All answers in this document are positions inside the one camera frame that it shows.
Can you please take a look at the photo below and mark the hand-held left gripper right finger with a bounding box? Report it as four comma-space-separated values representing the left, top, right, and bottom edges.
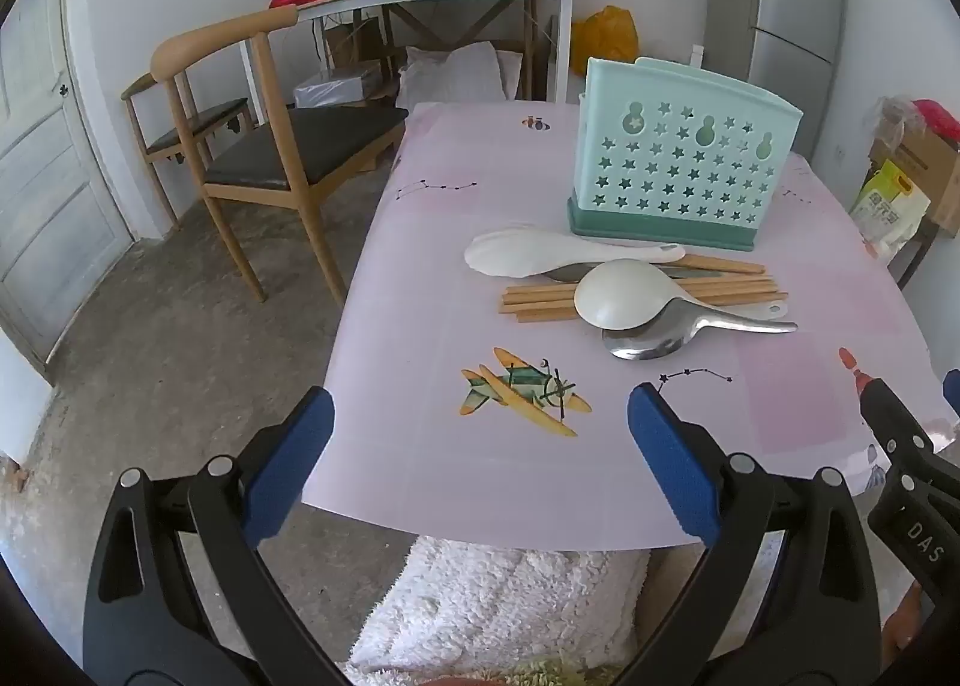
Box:
628, 382, 882, 686

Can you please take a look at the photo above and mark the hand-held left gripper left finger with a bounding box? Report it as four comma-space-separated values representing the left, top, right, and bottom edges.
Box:
82, 386, 353, 686

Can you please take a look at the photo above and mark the large metal spoon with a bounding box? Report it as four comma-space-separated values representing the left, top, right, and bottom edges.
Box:
602, 296, 800, 362

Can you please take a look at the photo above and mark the white plastic ladle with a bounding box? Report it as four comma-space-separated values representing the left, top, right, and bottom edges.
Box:
574, 258, 788, 329

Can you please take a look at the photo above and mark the bundle of wooden chopsticks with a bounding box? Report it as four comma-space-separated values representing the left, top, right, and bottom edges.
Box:
499, 252, 790, 321

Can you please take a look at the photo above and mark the small metal spoon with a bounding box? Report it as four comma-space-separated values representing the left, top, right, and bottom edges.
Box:
544, 262, 706, 282

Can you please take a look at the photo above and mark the teal perforated utensil holder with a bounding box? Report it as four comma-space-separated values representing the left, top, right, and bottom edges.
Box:
566, 56, 805, 252

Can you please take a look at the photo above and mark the white rice paddle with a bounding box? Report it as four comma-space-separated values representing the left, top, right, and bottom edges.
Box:
463, 227, 687, 280

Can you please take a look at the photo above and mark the person's right hand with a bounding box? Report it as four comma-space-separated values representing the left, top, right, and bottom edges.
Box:
883, 581, 925, 668

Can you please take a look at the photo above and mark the yellow green rice bag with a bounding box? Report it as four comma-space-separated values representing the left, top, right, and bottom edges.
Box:
850, 160, 931, 245

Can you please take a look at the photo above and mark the large cardboard box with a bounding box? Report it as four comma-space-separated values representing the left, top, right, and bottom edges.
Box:
870, 124, 960, 237

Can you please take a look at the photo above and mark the pink printed tablecloth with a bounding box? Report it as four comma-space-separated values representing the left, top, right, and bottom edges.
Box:
300, 101, 960, 552

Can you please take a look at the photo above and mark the red bag on cardboard box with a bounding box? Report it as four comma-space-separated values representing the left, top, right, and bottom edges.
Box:
911, 99, 960, 140

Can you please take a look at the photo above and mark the wooden chair with dark seat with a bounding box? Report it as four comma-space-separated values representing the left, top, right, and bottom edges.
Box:
121, 71, 252, 226
150, 7, 410, 305

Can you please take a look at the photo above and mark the grey wrapped box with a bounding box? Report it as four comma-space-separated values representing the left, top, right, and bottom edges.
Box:
292, 60, 391, 109

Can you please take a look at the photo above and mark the white panel door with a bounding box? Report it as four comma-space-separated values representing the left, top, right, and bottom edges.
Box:
0, 0, 136, 365

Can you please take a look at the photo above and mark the white sack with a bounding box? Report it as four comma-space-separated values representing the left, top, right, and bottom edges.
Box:
396, 41, 522, 110

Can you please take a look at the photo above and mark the grey refrigerator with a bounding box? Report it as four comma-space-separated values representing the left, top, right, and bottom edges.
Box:
750, 0, 848, 158

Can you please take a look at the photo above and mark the yellow plastic bag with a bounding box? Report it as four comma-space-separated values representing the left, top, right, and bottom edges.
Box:
570, 5, 640, 76

